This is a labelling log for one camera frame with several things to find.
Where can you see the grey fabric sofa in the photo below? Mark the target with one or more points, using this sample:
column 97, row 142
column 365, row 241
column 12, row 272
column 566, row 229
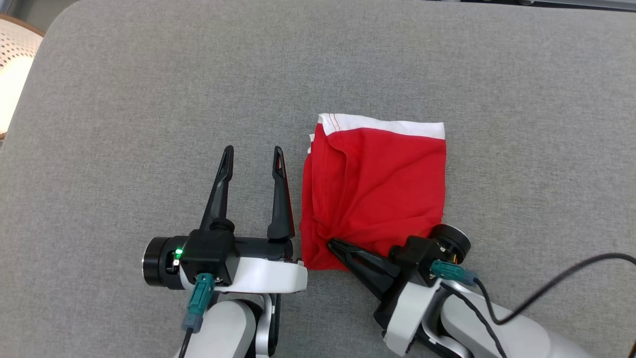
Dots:
column 149, row 124

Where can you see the red shorts with 23 print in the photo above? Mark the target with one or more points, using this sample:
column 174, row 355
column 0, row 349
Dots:
column 382, row 184

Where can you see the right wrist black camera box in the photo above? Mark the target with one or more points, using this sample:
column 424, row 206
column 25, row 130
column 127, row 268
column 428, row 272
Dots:
column 415, row 258

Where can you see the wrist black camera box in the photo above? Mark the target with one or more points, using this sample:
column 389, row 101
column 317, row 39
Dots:
column 211, row 256
column 415, row 258

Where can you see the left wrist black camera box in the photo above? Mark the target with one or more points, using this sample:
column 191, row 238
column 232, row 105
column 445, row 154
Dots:
column 211, row 256

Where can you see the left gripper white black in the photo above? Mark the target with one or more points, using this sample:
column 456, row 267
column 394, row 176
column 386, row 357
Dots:
column 268, row 276

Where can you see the beige perforated laundry basket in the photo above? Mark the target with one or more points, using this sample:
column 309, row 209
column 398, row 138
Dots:
column 12, row 74

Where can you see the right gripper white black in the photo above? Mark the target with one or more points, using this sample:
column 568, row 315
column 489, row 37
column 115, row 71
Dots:
column 412, row 313

